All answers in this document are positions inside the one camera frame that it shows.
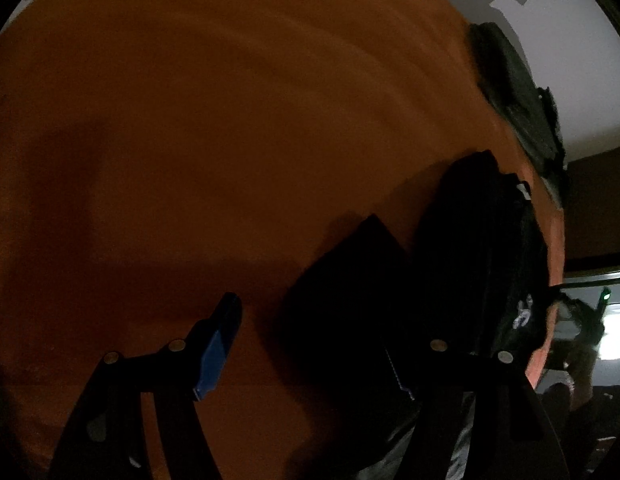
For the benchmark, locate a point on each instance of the black garment with white print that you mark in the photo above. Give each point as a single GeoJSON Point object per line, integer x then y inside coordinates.
{"type": "Point", "coordinates": [465, 260]}

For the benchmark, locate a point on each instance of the small dark patterned cloth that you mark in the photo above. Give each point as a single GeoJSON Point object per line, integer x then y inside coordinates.
{"type": "Point", "coordinates": [549, 110]}

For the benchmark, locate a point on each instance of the folded dark green clothing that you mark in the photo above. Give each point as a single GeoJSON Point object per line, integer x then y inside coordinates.
{"type": "Point", "coordinates": [520, 100]}

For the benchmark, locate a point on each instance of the orange blanket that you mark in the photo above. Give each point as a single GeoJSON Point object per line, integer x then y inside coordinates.
{"type": "Point", "coordinates": [190, 135]}

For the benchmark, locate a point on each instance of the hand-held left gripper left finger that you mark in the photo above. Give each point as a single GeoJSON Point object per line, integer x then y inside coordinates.
{"type": "Point", "coordinates": [215, 360]}

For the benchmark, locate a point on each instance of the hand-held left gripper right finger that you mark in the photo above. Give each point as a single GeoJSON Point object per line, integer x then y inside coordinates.
{"type": "Point", "coordinates": [430, 370]}

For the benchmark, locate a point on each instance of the brown wooden door frame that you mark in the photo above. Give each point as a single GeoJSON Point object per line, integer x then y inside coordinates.
{"type": "Point", "coordinates": [600, 200]}

